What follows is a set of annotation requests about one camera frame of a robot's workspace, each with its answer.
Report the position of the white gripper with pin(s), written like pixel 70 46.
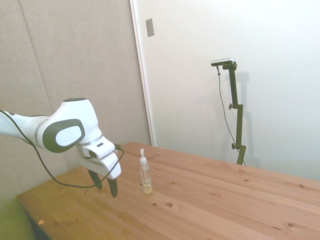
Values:
pixel 110 167

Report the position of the clear sanitizer pump bottle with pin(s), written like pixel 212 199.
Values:
pixel 147 180

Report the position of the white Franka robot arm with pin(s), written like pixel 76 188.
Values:
pixel 72 112

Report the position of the small orange wood chip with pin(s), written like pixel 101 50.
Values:
pixel 41 222

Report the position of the white wall trim strip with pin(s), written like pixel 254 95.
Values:
pixel 142 75

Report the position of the black camera stand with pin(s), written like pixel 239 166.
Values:
pixel 235 95

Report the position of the grey wall switch plate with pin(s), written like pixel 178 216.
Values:
pixel 150 27

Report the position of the silver stereo camera bar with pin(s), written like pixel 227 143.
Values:
pixel 222 61

